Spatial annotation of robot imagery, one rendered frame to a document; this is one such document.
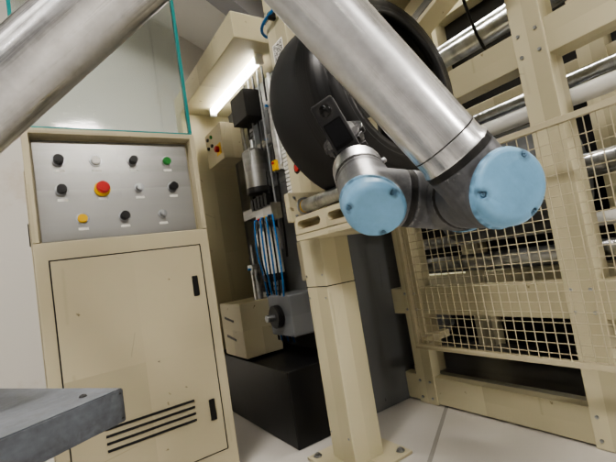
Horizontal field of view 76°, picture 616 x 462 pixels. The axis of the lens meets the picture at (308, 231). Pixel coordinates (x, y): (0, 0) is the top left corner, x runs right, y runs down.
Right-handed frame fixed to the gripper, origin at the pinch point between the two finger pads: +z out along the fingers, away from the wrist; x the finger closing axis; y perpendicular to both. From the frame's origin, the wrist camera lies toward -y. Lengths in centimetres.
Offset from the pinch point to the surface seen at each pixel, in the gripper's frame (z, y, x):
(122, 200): 42, -8, -80
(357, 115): 14.9, 5.0, 4.5
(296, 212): 29.0, 25.7, -28.7
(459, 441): -8, 118, -23
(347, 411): -5, 83, -48
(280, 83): 30.8, -10.1, -9.5
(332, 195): 18.4, 22.4, -13.7
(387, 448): -7, 107, -46
